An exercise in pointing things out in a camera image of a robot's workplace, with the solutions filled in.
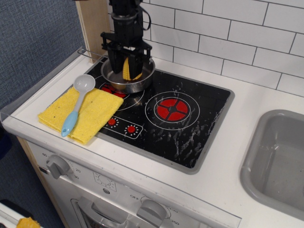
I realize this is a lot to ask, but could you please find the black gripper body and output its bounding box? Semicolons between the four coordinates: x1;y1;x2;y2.
101;14;152;57

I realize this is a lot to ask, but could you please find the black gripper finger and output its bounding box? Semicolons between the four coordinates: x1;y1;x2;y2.
129;48;147;80
107;45;130;74

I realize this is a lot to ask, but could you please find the yellow toy corn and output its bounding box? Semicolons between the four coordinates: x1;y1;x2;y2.
123;57;143;81

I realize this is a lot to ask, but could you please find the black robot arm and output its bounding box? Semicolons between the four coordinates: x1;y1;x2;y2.
101;0;152;81

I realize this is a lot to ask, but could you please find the small steel pot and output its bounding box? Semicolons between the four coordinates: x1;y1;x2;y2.
77;48;155;94

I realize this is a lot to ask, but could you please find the yellow folded cloth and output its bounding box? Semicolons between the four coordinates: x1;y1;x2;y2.
38;87;124;145

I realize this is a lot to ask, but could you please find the left red stove knob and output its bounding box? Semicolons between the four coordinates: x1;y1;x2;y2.
107;118;116;126

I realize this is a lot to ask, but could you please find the red stove knob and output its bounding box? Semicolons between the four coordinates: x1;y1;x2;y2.
107;118;116;126
127;125;136;134

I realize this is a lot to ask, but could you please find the right red stove knob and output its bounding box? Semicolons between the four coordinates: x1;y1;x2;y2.
127;125;136;134

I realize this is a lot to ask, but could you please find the black toy stovetop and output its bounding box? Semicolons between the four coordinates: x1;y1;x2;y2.
88;63;235;174

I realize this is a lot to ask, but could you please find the left grey oven dial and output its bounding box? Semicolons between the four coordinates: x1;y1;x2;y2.
47;155;70;180

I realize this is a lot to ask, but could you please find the grey oven dial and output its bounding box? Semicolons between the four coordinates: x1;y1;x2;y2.
47;155;70;180
136;199;167;228

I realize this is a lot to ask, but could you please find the white toy oven front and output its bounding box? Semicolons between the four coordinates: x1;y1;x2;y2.
28;143;241;228

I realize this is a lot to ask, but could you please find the right grey oven dial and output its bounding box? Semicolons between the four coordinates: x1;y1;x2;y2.
136;199;167;228

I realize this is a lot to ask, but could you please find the grey sink basin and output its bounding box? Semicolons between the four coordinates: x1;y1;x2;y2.
240;110;304;220

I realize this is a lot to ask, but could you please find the yellow object at corner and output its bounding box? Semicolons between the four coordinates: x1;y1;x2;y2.
16;217;41;228

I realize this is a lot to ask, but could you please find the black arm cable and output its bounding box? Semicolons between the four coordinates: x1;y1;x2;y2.
139;4;152;31

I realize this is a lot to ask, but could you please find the wooden side post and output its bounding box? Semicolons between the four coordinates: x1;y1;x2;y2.
75;0;110;63

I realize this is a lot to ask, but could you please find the grey spoon with blue handle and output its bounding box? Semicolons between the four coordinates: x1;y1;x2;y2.
61;74;95;137

